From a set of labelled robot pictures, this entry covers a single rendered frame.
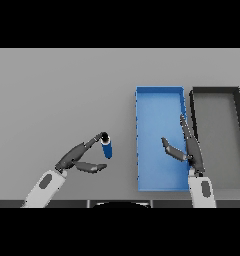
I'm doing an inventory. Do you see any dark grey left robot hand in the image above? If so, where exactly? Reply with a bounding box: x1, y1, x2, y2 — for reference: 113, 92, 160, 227
54, 131, 108, 174

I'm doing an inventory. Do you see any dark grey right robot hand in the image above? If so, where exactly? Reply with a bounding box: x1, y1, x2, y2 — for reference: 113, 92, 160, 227
160, 113, 206, 178

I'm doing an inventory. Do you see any blue pipe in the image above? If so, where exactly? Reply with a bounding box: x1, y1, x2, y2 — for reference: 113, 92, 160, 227
99, 131, 114, 160

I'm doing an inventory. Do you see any dark grey bin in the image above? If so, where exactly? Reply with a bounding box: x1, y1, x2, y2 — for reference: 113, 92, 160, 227
188, 86, 240, 190

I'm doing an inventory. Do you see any blue bin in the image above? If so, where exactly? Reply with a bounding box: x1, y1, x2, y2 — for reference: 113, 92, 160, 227
135, 85, 192, 193

